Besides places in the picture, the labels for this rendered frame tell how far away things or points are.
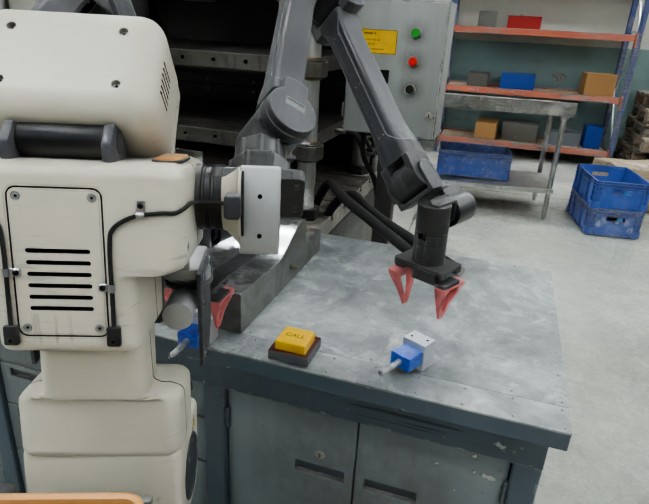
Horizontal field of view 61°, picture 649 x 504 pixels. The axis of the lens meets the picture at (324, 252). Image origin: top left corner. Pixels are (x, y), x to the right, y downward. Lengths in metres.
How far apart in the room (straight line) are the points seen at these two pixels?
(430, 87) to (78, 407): 1.33
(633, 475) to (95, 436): 1.88
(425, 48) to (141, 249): 1.29
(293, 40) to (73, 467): 0.72
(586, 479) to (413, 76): 1.47
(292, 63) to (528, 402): 0.70
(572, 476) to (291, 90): 1.75
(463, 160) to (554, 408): 3.90
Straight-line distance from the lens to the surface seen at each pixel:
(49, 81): 0.70
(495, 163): 4.86
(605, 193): 4.63
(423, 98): 1.78
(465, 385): 1.06
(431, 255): 0.95
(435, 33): 1.77
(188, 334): 1.08
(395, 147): 0.96
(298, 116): 0.79
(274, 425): 1.23
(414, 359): 1.04
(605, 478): 2.27
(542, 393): 1.10
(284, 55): 0.91
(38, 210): 0.68
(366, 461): 1.21
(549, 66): 7.72
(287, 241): 1.32
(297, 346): 1.04
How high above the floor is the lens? 1.39
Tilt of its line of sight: 22 degrees down
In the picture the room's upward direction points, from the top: 3 degrees clockwise
